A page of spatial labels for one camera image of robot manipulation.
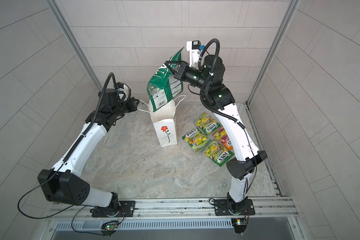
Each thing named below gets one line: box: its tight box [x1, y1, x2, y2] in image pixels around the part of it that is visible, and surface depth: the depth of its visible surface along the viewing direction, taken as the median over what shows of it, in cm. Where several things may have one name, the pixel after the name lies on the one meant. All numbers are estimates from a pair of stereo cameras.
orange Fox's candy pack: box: [213, 126, 233, 151], surface depth 96 cm
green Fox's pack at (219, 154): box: [202, 140, 235, 167], surface depth 89 cm
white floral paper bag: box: [148, 99, 178, 148], surface depth 82 cm
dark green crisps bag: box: [147, 46, 184, 113], surface depth 62 cm
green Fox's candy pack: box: [193, 112, 221, 136], surface depth 104 cm
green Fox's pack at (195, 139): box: [182, 127, 212, 153], surface depth 96 cm
